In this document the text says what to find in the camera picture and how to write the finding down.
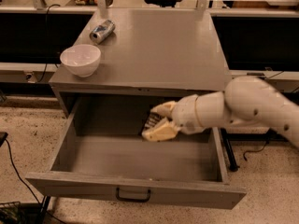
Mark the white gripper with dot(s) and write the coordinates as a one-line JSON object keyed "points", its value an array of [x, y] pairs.
{"points": [[185, 114]]}

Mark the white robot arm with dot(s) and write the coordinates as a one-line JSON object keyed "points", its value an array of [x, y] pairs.
{"points": [[245, 101]]}

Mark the grey wooden drawer cabinet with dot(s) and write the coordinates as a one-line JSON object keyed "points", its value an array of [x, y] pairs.
{"points": [[153, 53]]}

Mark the open grey top drawer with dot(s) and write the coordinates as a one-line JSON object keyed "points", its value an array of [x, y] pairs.
{"points": [[98, 154]]}

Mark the black metal stand leg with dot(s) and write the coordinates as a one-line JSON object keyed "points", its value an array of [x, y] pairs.
{"points": [[230, 153]]}

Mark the white ceramic bowl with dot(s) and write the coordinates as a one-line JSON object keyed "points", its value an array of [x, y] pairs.
{"points": [[81, 60]]}

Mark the silver blue soda can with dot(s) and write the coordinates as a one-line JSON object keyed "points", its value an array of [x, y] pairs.
{"points": [[102, 31]]}

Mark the black drawer handle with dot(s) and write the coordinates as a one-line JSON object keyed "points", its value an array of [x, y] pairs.
{"points": [[130, 196]]}

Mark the black wire basket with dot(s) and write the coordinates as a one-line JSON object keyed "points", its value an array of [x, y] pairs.
{"points": [[9, 213]]}

